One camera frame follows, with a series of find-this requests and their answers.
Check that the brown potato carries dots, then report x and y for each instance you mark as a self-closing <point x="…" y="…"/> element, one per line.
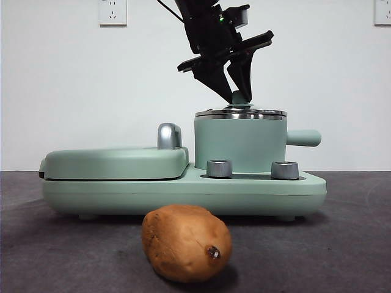
<point x="183" y="241"/>

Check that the silver control knob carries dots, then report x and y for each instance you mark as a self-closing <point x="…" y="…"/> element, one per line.
<point x="219" y="168"/>
<point x="284" y="170"/>

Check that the green breakfast machine base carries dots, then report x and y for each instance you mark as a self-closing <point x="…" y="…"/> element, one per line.
<point x="183" y="198"/>

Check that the pale grey camera box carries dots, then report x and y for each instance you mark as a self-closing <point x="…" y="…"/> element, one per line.
<point x="242" y="17"/>

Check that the white wall socket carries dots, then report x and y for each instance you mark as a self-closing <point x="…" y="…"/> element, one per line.
<point x="383" y="12"/>
<point x="112" y="12"/>

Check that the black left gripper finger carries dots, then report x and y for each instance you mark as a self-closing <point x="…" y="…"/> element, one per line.
<point x="242" y="76"/>
<point x="214" y="77"/>

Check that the green griddle cover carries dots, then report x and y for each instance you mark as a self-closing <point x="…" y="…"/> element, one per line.
<point x="113" y="164"/>

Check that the glass lid with green knob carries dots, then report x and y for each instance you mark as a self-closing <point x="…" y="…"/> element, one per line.
<point x="214" y="112"/>

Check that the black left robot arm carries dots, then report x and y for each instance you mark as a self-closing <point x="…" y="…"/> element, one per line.
<point x="198" y="8"/>

